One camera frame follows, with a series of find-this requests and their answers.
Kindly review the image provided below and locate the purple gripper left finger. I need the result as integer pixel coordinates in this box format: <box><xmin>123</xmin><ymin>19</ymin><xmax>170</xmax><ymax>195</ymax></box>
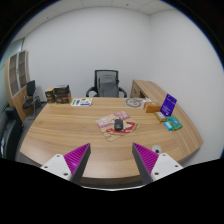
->
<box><xmin>42</xmin><ymin>143</ymin><xmax>91</xmax><ymax>185</ymax></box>

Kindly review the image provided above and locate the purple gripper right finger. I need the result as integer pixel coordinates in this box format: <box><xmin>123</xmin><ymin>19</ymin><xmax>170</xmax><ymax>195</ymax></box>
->
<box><xmin>132</xmin><ymin>143</ymin><xmax>182</xmax><ymax>184</ymax></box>

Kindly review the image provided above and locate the black computer mouse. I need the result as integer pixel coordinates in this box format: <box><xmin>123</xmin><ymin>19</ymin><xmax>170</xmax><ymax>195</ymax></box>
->
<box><xmin>114</xmin><ymin>119</ymin><xmax>124</xmax><ymax>131</ymax></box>

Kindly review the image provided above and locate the illustrated pink mouse pad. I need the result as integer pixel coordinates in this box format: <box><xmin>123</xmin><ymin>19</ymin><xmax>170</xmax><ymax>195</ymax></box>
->
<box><xmin>96</xmin><ymin>111</ymin><xmax>139</xmax><ymax>142</ymax></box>

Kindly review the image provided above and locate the white round desk grommet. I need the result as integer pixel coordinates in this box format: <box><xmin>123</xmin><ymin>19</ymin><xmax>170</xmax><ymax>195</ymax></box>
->
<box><xmin>152</xmin><ymin>145</ymin><xmax>162</xmax><ymax>154</ymax></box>

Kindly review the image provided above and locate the teal packet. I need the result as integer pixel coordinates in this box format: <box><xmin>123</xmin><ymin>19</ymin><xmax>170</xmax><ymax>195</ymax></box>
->
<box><xmin>166</xmin><ymin>116</ymin><xmax>183</xmax><ymax>130</ymax></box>

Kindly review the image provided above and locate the small yellow box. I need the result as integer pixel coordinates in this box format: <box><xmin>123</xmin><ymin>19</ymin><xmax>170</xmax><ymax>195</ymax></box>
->
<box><xmin>154</xmin><ymin>112</ymin><xmax>166</xmax><ymax>122</ymax></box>

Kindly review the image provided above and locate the wooden office desk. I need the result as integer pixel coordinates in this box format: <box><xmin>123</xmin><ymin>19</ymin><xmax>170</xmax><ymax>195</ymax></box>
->
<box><xmin>20</xmin><ymin>98</ymin><xmax>203</xmax><ymax>186</ymax></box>

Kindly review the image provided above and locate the orange box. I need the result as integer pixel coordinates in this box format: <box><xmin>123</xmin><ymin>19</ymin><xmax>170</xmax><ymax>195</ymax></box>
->
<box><xmin>143</xmin><ymin>102</ymin><xmax>161</xmax><ymax>113</ymax></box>

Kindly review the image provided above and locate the white green leaflet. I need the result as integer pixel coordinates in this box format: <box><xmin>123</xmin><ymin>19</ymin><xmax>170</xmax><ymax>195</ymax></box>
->
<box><xmin>71</xmin><ymin>98</ymin><xmax>92</xmax><ymax>106</ymax></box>

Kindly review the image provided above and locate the purple standing sign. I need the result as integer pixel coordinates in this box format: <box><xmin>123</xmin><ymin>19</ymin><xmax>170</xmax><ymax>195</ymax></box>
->
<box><xmin>160</xmin><ymin>94</ymin><xmax>177</xmax><ymax>117</ymax></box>

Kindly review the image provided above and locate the large dark brown box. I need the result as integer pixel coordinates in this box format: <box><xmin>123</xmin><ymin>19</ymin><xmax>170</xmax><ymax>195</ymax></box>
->
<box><xmin>54</xmin><ymin>84</ymin><xmax>71</xmax><ymax>104</ymax></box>

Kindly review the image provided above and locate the black leather sofa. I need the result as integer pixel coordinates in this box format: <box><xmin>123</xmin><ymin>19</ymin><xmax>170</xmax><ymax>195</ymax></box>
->
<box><xmin>0</xmin><ymin>107</ymin><xmax>23</xmax><ymax>161</ymax></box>

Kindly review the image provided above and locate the small brown box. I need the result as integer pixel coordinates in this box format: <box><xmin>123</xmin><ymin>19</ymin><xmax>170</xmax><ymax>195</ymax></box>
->
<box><xmin>45</xmin><ymin>87</ymin><xmax>55</xmax><ymax>103</ymax></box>

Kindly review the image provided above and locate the black visitor chair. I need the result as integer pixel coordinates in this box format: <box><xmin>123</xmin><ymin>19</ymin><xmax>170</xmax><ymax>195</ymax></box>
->
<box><xmin>22</xmin><ymin>80</ymin><xmax>41</xmax><ymax>114</ymax></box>

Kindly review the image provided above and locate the wooden side return desk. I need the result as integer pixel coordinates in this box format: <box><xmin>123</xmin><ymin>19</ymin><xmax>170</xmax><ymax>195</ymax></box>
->
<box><xmin>129</xmin><ymin>79</ymin><xmax>174</xmax><ymax>109</ymax></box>

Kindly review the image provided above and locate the black mesh office chair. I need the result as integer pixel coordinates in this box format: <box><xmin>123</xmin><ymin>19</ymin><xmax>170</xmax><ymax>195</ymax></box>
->
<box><xmin>86</xmin><ymin>70</ymin><xmax>127</xmax><ymax>98</ymax></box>

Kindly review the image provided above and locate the wooden glass-door cabinet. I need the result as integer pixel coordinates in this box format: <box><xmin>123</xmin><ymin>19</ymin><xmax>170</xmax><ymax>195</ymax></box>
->
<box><xmin>5</xmin><ymin>50</ymin><xmax>31</xmax><ymax>121</ymax></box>

